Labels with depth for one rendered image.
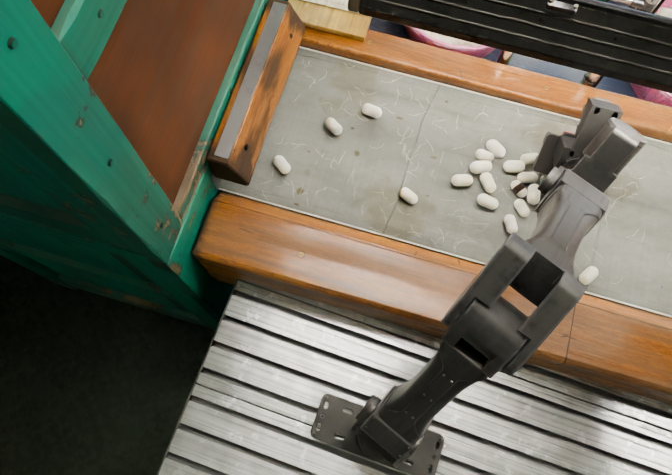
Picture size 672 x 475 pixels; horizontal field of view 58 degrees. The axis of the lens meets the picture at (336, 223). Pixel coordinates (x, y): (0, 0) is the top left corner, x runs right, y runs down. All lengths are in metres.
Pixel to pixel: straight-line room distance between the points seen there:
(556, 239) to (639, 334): 0.36
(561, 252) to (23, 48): 0.53
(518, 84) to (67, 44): 0.77
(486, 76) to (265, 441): 0.70
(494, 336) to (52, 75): 0.47
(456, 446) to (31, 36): 0.81
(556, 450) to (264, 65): 0.75
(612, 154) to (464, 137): 0.28
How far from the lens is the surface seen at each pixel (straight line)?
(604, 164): 0.88
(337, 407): 0.99
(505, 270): 0.64
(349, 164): 1.02
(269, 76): 0.98
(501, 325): 0.66
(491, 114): 1.10
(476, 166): 1.02
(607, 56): 0.79
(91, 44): 0.57
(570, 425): 1.07
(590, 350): 0.99
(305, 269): 0.93
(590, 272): 1.02
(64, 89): 0.54
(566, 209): 0.77
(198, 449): 1.02
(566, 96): 1.12
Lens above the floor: 1.67
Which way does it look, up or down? 72 degrees down
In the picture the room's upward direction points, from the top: 3 degrees clockwise
